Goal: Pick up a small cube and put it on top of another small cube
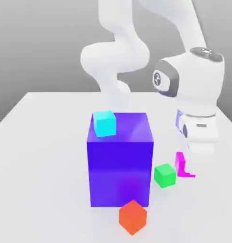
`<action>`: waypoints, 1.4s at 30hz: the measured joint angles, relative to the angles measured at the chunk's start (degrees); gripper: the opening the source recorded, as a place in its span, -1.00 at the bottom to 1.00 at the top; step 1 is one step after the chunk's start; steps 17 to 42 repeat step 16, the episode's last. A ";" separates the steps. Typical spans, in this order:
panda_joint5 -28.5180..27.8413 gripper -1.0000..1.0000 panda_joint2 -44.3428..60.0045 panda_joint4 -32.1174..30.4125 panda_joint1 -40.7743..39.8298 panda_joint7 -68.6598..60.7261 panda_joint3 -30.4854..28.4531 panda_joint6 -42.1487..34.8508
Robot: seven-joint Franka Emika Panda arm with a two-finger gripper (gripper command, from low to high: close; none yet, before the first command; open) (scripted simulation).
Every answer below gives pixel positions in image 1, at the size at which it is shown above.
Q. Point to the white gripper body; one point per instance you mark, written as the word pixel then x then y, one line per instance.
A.
pixel 200 155

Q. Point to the small magenta cube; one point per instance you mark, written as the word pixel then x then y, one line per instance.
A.
pixel 179 165

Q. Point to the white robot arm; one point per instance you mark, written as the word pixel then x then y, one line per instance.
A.
pixel 116 57

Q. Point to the small green cube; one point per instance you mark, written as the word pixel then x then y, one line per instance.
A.
pixel 164 175

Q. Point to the small red cube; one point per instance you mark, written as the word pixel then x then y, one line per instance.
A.
pixel 132 218

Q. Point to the small cyan cube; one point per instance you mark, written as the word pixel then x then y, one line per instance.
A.
pixel 105 123

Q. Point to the large purple box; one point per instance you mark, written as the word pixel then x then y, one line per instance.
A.
pixel 119 167

